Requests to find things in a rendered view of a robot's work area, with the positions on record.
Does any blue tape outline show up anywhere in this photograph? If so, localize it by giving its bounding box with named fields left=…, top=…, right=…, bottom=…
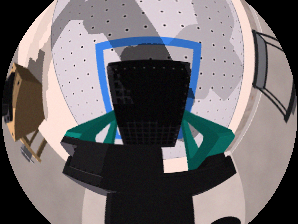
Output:
left=95, top=36, right=201, bottom=113

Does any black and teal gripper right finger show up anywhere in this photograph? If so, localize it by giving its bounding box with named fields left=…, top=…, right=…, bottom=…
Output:
left=181, top=110, right=235, bottom=170

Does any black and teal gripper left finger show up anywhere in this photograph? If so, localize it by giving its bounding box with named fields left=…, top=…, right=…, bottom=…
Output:
left=64, top=110, right=118, bottom=144

